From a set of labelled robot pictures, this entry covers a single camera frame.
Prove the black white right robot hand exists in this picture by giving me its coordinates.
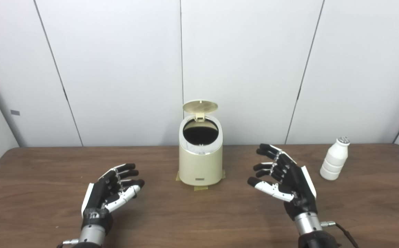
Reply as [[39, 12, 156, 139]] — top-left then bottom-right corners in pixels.
[[248, 144, 318, 221]]

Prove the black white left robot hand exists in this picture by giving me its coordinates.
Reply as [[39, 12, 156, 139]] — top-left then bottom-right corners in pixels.
[[81, 163, 145, 235]]

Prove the small white plastic bottle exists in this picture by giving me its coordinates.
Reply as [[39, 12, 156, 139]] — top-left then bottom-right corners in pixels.
[[320, 137, 350, 180]]

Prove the cream-colored bin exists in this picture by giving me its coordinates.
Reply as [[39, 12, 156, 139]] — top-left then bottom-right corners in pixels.
[[179, 114, 223, 186]]

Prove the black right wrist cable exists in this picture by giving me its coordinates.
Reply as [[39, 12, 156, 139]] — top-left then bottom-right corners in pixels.
[[321, 220, 360, 248]]

